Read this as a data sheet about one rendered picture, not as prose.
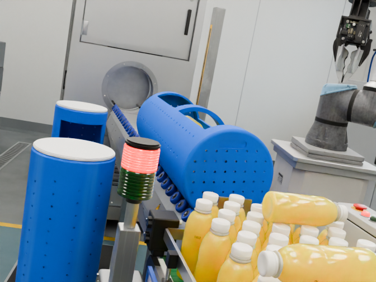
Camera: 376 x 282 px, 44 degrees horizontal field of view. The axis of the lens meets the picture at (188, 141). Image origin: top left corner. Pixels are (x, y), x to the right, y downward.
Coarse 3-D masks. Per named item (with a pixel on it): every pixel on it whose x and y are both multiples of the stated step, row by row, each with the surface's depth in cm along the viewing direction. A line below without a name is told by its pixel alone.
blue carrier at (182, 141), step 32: (160, 96) 215; (160, 128) 171; (192, 128) 146; (224, 128) 136; (160, 160) 166; (192, 160) 133; (224, 160) 136; (256, 160) 139; (192, 192) 136; (224, 192) 138; (256, 192) 141
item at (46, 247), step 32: (32, 160) 154; (64, 160) 149; (32, 192) 154; (64, 192) 151; (96, 192) 156; (32, 224) 155; (64, 224) 153; (96, 224) 160; (32, 256) 156; (64, 256) 155; (96, 256) 165
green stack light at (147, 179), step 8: (120, 168) 82; (120, 176) 82; (128, 176) 80; (136, 176) 80; (144, 176) 80; (152, 176) 81; (120, 184) 81; (128, 184) 80; (136, 184) 80; (144, 184) 81; (152, 184) 82; (120, 192) 81; (128, 192) 81; (136, 192) 80; (144, 192) 81; (152, 192) 83; (144, 200) 82
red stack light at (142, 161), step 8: (128, 152) 80; (136, 152) 79; (144, 152) 79; (152, 152) 80; (128, 160) 80; (136, 160) 79; (144, 160) 79; (152, 160) 80; (128, 168) 80; (136, 168) 80; (144, 168) 80; (152, 168) 81
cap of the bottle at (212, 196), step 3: (204, 192) 117; (207, 192) 117; (210, 192) 118; (213, 192) 118; (204, 195) 116; (207, 195) 115; (210, 195) 115; (213, 195) 116; (216, 195) 116; (204, 198) 116; (207, 198) 115; (210, 198) 115; (213, 198) 115; (216, 198) 115; (213, 201) 115; (216, 201) 116
